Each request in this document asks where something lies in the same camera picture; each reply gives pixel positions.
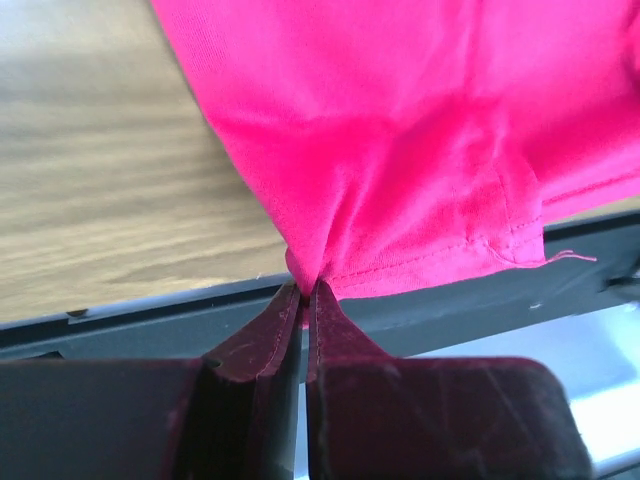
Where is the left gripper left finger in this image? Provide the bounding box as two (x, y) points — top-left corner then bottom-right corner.
(1, 283), (301, 479)

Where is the pink t shirt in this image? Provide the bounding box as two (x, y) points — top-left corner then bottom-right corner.
(153, 1), (639, 298)

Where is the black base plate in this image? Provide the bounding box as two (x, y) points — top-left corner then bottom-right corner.
(1, 211), (639, 360)

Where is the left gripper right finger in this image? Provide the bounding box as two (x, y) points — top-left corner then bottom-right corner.
(306, 282), (593, 479)

